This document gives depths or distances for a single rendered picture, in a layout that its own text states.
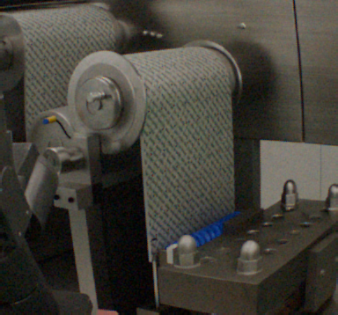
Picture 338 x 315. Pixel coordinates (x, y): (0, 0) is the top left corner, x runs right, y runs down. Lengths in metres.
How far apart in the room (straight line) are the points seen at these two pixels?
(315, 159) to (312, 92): 2.62
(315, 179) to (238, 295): 2.95
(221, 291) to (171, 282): 0.08
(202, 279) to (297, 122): 0.40
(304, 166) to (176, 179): 2.83
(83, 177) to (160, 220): 0.13
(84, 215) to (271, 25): 0.47
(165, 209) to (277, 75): 0.34
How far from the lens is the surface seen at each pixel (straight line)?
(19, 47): 1.12
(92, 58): 0.98
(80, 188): 0.97
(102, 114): 0.96
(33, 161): 0.54
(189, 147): 1.04
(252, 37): 1.21
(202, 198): 1.08
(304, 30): 1.16
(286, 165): 3.87
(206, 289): 0.91
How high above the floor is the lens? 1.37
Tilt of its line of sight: 11 degrees down
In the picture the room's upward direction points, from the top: 3 degrees counter-clockwise
